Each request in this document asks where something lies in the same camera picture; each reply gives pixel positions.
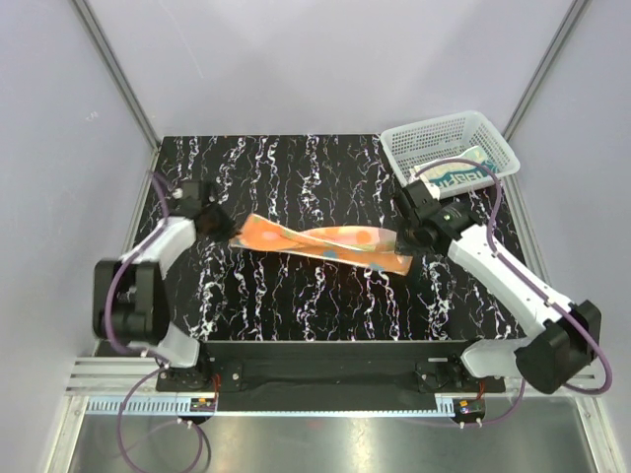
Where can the rabbit print towel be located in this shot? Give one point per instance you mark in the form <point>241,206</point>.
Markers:
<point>443,177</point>

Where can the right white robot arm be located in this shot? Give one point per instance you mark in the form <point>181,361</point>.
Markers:
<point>561,337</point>

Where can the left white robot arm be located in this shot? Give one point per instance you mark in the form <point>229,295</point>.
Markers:
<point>131,309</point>

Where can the orange dotted checkered towel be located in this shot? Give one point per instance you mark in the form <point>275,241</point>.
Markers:
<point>366,247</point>

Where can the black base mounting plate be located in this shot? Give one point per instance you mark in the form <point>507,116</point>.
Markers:
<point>421,366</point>

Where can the white plastic mesh basket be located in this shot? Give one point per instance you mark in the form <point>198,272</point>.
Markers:
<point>455,151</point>

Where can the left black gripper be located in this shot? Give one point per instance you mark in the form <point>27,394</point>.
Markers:
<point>229,230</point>

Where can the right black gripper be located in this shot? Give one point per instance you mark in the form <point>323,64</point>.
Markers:
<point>401,247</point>

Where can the aluminium frame rail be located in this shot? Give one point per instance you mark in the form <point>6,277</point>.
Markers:
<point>131,387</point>

